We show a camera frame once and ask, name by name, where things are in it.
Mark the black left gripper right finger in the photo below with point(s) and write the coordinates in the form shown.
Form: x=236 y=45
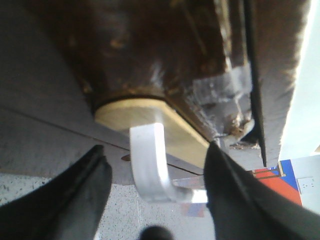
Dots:
x=243 y=208

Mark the wooden drawer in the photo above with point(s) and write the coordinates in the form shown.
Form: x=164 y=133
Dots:
x=220 y=71

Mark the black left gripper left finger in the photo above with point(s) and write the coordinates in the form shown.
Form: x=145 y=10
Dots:
x=68 y=207

